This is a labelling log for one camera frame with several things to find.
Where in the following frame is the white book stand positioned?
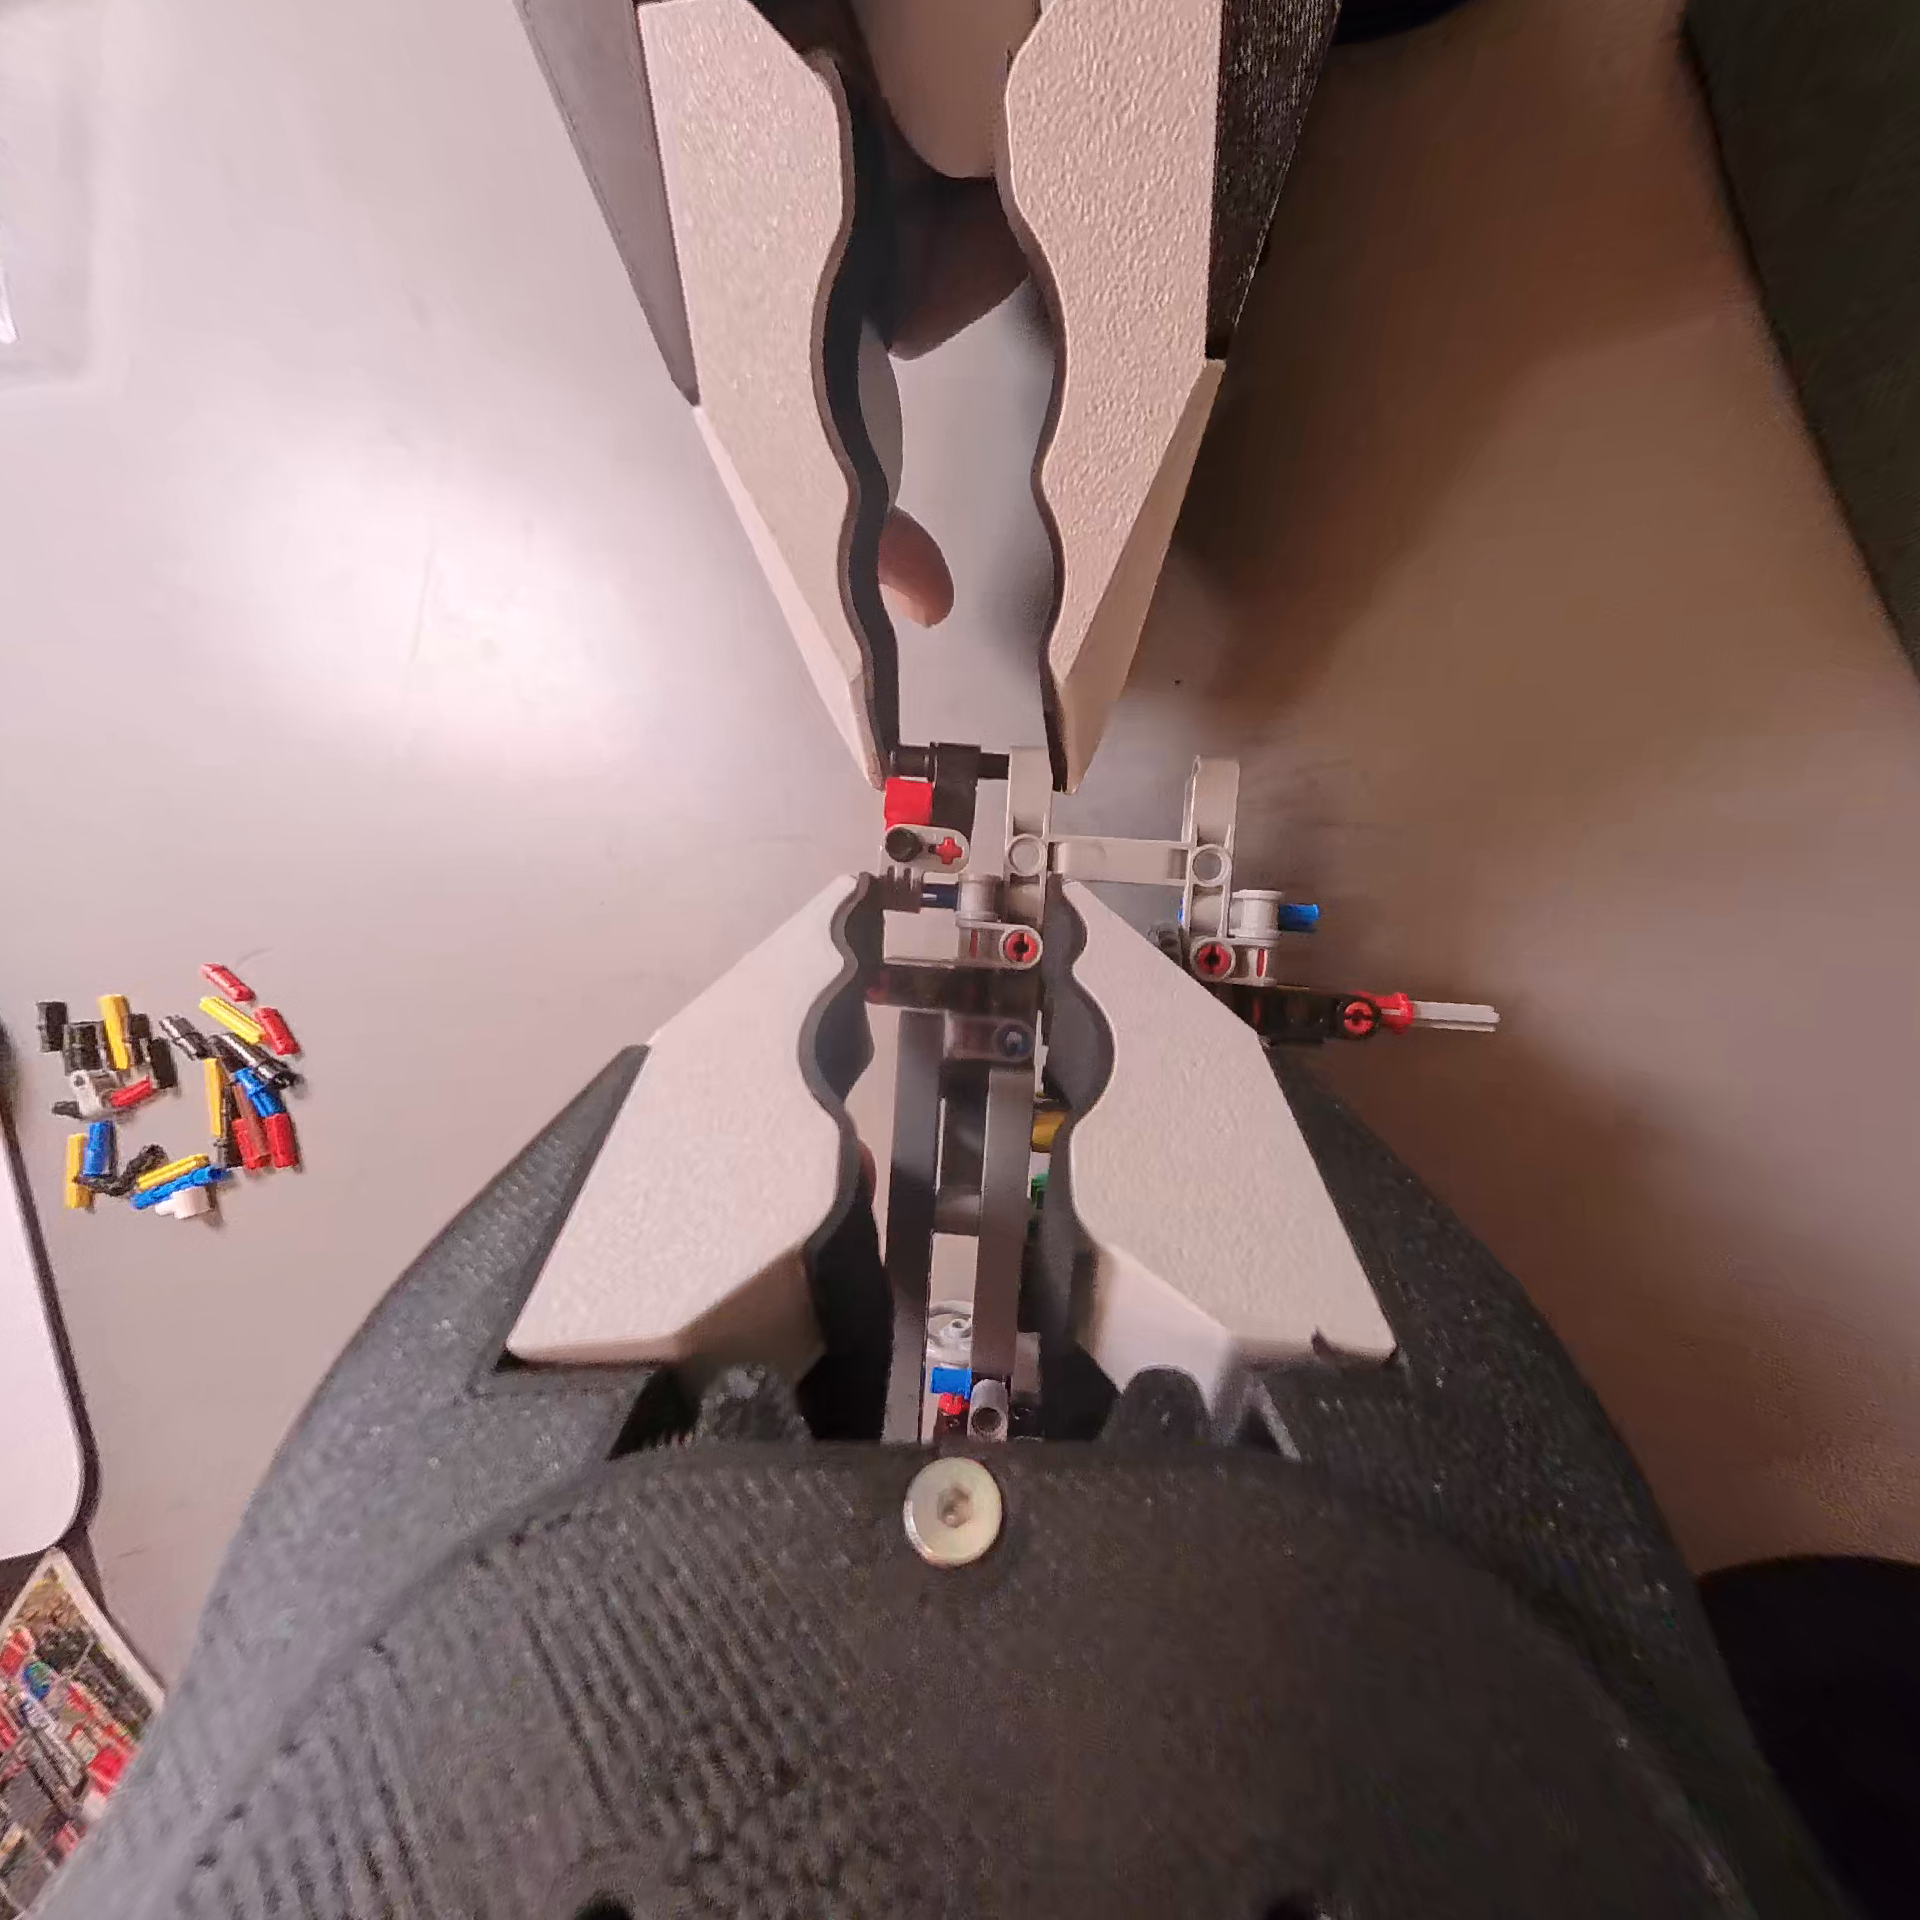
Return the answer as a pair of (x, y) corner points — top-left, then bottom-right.
(0, 1118), (97, 1565)

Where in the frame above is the pile of small lego pins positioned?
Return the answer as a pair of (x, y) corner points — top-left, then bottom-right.
(37, 959), (304, 1224)

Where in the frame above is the grey lego chassis assembly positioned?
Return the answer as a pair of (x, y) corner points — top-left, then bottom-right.
(872, 747), (1501, 1449)

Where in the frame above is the lego sticker sheet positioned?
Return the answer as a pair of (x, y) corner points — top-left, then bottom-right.
(0, 1545), (165, 1878)

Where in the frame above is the person's right hand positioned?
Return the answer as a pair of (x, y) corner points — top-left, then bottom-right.
(862, 171), (1036, 628)

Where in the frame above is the green sweatshirt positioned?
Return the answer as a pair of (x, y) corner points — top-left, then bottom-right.
(1679, 0), (1920, 676)

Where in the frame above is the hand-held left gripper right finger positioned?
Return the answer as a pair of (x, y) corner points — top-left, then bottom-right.
(1041, 877), (1399, 1403)

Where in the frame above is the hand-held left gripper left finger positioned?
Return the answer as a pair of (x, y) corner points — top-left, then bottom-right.
(505, 874), (889, 1374)

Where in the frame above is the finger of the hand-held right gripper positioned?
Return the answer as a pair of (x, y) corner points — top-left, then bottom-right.
(633, 0), (907, 793)
(997, 0), (1227, 795)

